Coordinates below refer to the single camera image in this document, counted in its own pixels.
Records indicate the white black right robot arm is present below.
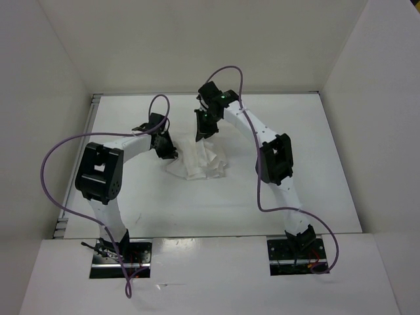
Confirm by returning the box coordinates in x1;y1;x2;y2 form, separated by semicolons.
194;81;316;260

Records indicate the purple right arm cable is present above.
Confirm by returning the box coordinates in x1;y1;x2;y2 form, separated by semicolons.
205;65;339;274

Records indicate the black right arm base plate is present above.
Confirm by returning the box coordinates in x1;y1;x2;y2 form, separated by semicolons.
266;238;329;276

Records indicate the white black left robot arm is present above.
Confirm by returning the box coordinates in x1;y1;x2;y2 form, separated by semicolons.
75;113;178;263

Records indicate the white fabric skirt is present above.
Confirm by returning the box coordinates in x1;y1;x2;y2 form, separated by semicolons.
166;138;228;180

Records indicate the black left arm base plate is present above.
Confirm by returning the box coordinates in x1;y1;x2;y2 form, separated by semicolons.
85;239;152;280

